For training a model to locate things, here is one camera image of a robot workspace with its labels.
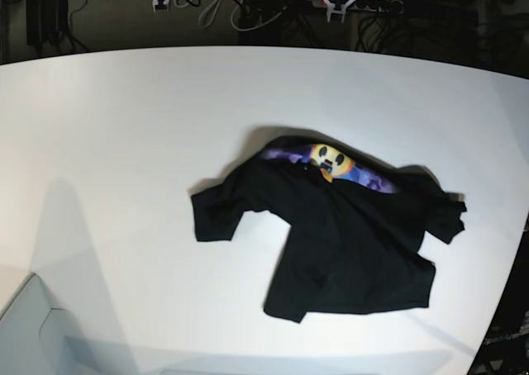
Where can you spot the black graphic t-shirt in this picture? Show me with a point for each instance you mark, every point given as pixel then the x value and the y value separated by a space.
pixel 355 226

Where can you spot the black power strip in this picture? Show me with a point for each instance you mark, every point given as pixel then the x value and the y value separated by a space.
pixel 380 6

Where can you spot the black equipment box left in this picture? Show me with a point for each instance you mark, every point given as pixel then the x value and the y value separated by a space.
pixel 46 22

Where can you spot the white bin corner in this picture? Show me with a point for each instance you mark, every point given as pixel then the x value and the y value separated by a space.
pixel 33 335

